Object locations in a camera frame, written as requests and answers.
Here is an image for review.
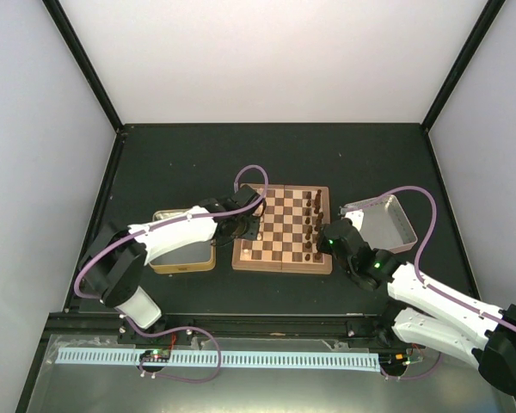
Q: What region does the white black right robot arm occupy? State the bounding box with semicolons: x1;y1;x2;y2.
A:
316;218;516;397

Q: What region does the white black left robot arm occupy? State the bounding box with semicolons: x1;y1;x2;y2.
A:
73;185;265;343

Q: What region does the dark chess queen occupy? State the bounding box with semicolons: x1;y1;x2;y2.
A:
314;219;323;232

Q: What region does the dark chess knight far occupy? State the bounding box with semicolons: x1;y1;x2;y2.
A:
314;200;322;214

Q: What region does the dark chess rook far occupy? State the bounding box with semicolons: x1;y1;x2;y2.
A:
314;189;323;204

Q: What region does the wooden chess board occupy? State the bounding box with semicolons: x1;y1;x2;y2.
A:
231;184;333;275

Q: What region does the small electronics board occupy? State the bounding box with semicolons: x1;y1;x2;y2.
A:
139;349;171;362

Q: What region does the clear plastic tray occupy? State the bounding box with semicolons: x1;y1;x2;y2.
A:
340;194;418;253

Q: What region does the yellow tin box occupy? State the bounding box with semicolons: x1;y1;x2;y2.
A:
146;206;216;274

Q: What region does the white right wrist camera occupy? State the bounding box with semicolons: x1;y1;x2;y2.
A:
340;206;365;231

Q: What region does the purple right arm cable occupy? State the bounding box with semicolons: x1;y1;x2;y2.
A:
356;185;516;341

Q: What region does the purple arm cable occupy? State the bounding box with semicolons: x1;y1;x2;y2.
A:
356;185;516;341
75;164;270;341

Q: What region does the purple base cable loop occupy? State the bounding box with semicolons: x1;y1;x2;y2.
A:
138;325;224;383

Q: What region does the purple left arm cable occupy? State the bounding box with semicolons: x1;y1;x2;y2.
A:
75;164;270;341

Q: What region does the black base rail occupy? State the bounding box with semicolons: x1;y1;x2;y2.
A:
41;313;405;348

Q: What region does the white slotted cable duct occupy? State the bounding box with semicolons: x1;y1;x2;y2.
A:
55;348;380;373

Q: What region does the black frame post right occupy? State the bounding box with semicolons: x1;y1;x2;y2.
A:
421;0;506;133

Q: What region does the black frame post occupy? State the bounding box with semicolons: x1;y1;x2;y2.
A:
421;0;506;133
42;0;124;133

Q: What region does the black frame post left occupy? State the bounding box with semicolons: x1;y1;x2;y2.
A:
42;0;124;133

